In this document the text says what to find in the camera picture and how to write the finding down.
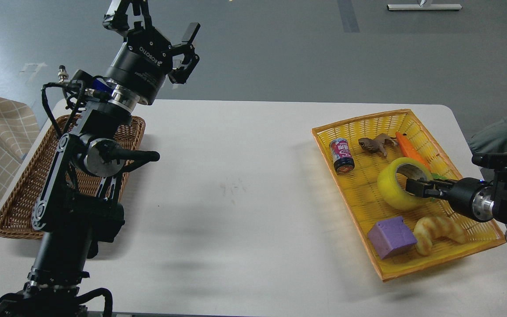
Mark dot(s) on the yellow plastic basket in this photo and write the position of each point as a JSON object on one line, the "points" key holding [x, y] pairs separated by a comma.
{"points": [[359, 190]]}

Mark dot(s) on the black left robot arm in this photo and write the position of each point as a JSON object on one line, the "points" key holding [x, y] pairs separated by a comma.
{"points": [[79, 206]]}

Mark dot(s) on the yellow tape roll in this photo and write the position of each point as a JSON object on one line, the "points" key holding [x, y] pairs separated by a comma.
{"points": [[390, 189]]}

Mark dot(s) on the red soda can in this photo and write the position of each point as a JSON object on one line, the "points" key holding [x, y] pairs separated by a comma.
{"points": [[343, 161]]}

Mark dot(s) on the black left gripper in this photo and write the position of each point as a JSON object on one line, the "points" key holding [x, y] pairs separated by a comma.
{"points": [[140, 65]]}

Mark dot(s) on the purple foam cube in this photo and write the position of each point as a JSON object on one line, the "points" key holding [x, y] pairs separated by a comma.
{"points": [[391, 237]]}

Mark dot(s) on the orange toy carrot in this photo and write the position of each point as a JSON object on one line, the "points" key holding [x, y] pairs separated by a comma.
{"points": [[409, 151]]}

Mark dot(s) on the brown toy animal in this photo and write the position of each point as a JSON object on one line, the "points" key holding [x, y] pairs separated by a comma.
{"points": [[377, 144]]}

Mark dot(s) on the brown wicker basket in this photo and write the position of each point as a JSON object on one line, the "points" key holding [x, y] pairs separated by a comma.
{"points": [[16, 212]]}

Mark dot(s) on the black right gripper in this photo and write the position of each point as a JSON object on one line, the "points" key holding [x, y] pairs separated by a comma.
{"points": [[469, 197]]}

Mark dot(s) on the toy croissant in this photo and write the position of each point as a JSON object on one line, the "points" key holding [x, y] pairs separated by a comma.
{"points": [[427, 229]]}

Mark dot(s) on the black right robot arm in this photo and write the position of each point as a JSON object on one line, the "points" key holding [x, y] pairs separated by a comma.
{"points": [[497, 162]]}

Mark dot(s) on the person in green clothing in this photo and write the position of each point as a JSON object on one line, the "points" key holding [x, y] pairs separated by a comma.
{"points": [[491, 139]]}

